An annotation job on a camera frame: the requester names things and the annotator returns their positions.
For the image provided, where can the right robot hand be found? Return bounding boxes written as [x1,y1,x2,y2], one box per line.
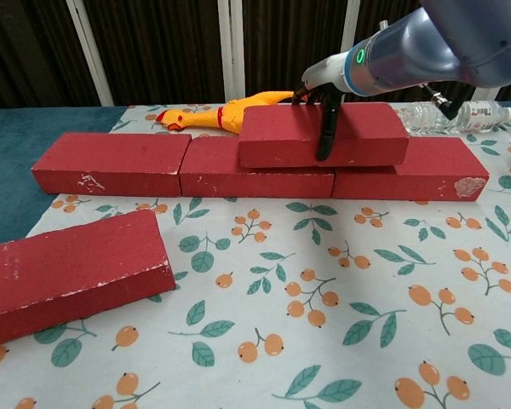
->
[290,51,352,162]

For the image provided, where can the red brick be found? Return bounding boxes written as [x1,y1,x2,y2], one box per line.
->
[0,209,176,351]
[178,135,336,199]
[238,101,410,169]
[30,131,192,198]
[331,136,491,201]

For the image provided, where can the yellow rubber chicken toy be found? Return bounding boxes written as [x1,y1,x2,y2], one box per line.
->
[155,90,296,137]

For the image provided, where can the clear plastic water bottle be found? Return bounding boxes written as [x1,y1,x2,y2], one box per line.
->
[398,100,511,136]

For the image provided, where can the floral fruit print tablecloth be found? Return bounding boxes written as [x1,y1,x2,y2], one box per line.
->
[0,101,511,409]

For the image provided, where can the white screen frame post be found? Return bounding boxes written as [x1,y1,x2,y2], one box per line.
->
[334,0,361,103]
[472,84,502,102]
[66,0,114,107]
[217,0,235,103]
[230,0,246,102]

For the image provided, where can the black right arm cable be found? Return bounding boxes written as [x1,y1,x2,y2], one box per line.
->
[422,83,474,123]

